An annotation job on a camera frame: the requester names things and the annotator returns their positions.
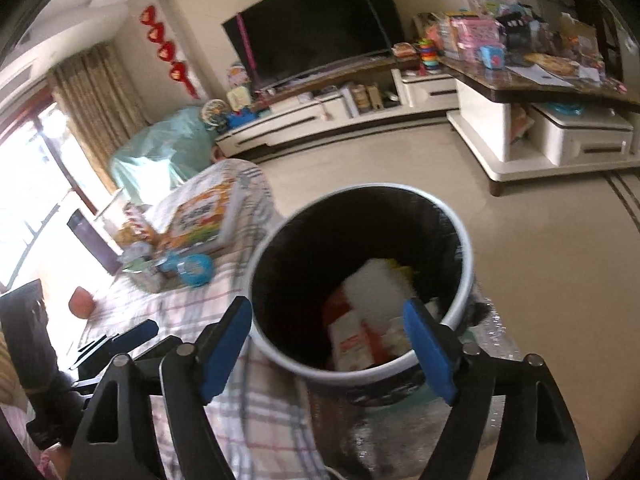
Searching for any blue toy packet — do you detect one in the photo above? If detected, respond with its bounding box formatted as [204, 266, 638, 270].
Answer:
[160, 251, 216, 289]

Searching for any pink toy box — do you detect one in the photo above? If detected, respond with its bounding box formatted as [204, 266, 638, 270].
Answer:
[446, 14, 502, 62]

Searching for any stacking ring toy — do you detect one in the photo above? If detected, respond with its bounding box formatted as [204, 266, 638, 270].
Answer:
[417, 38, 442, 72]

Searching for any clear plastic sheet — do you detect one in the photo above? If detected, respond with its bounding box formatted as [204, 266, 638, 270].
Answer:
[309, 310, 507, 480]

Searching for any red snack packet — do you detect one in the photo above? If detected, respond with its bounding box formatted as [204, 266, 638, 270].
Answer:
[125, 204, 159, 242]

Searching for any white bin with black liner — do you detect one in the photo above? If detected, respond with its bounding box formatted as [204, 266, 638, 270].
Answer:
[247, 185, 477, 407]

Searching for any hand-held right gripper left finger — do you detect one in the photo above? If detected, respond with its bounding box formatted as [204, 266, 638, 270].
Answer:
[70, 296, 254, 480]

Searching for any orange puzzle box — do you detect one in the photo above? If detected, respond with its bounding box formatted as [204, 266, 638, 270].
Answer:
[157, 165, 247, 257]

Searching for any ferris wheel toy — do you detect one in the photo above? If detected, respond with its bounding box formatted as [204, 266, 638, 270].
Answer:
[202, 98, 227, 127]

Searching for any teal plastic bag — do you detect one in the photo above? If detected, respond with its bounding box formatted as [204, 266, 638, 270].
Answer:
[108, 105, 217, 207]

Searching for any yellow snack packet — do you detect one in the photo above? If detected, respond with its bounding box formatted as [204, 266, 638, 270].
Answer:
[384, 258, 417, 287]

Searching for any white coffee table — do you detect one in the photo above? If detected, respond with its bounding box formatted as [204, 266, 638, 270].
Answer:
[446, 54, 640, 197]

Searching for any beige curtain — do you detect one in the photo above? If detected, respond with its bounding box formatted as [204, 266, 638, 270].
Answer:
[46, 41, 152, 217]

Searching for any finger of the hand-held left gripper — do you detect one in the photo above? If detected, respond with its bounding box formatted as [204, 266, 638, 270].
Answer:
[72, 336, 184, 397]
[75, 319, 161, 361]

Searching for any brown round object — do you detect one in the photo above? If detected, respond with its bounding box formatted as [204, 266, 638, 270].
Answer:
[69, 285, 97, 320]

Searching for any red and white box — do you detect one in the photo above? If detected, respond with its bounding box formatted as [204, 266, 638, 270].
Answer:
[322, 285, 406, 372]

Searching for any red hanging decoration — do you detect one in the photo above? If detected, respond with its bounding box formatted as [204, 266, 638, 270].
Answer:
[139, 5, 202, 100]

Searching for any small blue toy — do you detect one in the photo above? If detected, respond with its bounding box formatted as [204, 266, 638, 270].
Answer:
[477, 44, 507, 69]

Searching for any white television stand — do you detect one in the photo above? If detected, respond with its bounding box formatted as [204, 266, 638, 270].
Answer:
[212, 54, 462, 159]

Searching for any black flat television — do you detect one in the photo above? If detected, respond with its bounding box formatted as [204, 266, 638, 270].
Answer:
[221, 0, 407, 92]

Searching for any purple box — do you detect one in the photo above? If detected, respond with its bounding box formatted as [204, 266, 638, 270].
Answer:
[66, 207, 122, 277]

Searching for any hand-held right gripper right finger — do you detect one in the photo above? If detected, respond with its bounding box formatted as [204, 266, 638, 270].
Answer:
[401, 297, 586, 480]

